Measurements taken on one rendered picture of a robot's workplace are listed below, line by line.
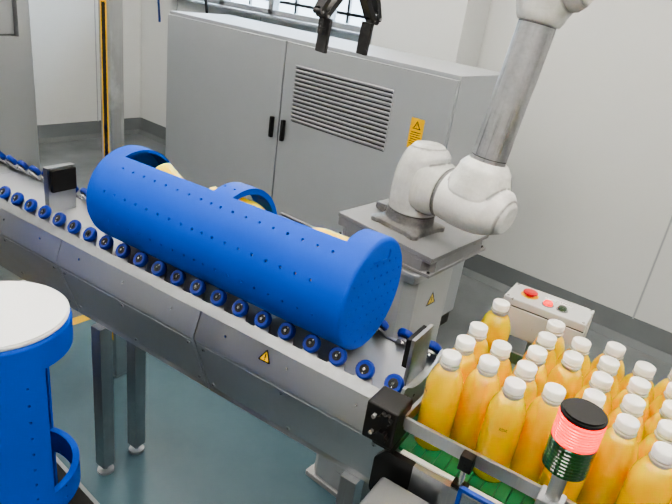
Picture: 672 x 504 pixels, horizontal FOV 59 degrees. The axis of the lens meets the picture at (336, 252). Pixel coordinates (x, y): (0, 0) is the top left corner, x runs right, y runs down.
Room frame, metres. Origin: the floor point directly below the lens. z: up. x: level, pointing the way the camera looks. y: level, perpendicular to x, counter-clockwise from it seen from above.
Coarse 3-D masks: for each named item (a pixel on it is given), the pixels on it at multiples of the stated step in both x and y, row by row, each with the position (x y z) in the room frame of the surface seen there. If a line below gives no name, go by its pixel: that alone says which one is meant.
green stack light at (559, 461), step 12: (552, 444) 0.67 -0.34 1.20; (552, 456) 0.66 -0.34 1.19; (564, 456) 0.65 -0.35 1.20; (576, 456) 0.65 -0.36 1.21; (588, 456) 0.65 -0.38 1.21; (552, 468) 0.66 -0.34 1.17; (564, 468) 0.65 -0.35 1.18; (576, 468) 0.65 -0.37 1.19; (588, 468) 0.65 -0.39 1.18; (576, 480) 0.65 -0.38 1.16
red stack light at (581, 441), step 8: (560, 416) 0.68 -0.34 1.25; (560, 424) 0.67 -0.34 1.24; (568, 424) 0.66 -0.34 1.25; (552, 432) 0.68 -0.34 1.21; (560, 432) 0.67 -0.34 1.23; (568, 432) 0.66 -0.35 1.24; (576, 432) 0.65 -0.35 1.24; (584, 432) 0.65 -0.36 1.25; (592, 432) 0.65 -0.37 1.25; (600, 432) 0.65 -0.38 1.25; (560, 440) 0.66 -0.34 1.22; (568, 440) 0.66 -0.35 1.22; (576, 440) 0.65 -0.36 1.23; (584, 440) 0.65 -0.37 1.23; (592, 440) 0.65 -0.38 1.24; (600, 440) 0.66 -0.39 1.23; (568, 448) 0.65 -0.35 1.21; (576, 448) 0.65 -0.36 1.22; (584, 448) 0.65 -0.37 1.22; (592, 448) 0.65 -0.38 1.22
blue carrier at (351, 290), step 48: (96, 192) 1.55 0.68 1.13; (144, 192) 1.48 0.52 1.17; (192, 192) 1.44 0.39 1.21; (240, 192) 1.43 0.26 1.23; (144, 240) 1.45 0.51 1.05; (192, 240) 1.35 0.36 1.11; (240, 240) 1.30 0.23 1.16; (288, 240) 1.26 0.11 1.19; (336, 240) 1.24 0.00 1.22; (384, 240) 1.26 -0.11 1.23; (240, 288) 1.28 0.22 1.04; (288, 288) 1.20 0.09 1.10; (336, 288) 1.15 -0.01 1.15; (384, 288) 1.30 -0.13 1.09; (336, 336) 1.14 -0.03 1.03
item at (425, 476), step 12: (384, 456) 0.95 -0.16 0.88; (396, 456) 0.94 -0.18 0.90; (408, 456) 0.94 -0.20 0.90; (372, 468) 0.96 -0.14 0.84; (384, 468) 0.95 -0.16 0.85; (396, 468) 0.94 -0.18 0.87; (408, 468) 0.92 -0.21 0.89; (420, 468) 0.92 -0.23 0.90; (432, 468) 0.92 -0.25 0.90; (372, 480) 0.96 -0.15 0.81; (396, 480) 0.93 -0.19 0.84; (408, 480) 0.92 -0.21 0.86; (420, 480) 0.91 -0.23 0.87; (432, 480) 0.90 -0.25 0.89; (444, 480) 0.90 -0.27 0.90; (420, 492) 0.91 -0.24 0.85; (432, 492) 0.90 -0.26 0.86; (444, 492) 0.88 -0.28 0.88; (456, 492) 0.87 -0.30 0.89; (480, 492) 0.88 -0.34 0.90
